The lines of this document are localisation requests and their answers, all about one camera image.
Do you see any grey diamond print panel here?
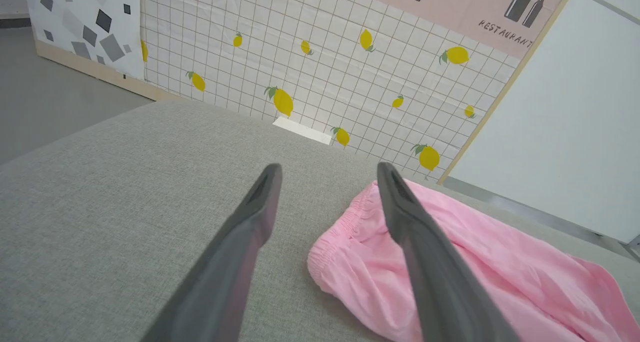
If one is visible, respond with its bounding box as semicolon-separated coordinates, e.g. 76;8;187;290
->
23;0;146;81

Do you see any white box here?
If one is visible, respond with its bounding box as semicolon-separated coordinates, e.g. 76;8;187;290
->
272;116;334;146

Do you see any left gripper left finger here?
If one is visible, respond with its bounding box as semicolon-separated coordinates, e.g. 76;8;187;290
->
141;163;284;342

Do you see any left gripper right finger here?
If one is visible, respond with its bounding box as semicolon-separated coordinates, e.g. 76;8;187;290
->
376;162;519;342

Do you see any pink restaurant poster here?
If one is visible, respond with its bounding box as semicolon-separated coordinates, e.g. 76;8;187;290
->
334;0;574;61

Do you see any pink cloth garment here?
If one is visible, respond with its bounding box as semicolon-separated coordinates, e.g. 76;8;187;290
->
307;179;640;342

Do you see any lemon print grid panel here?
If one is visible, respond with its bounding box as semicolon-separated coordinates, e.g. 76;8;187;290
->
139;0;524;181

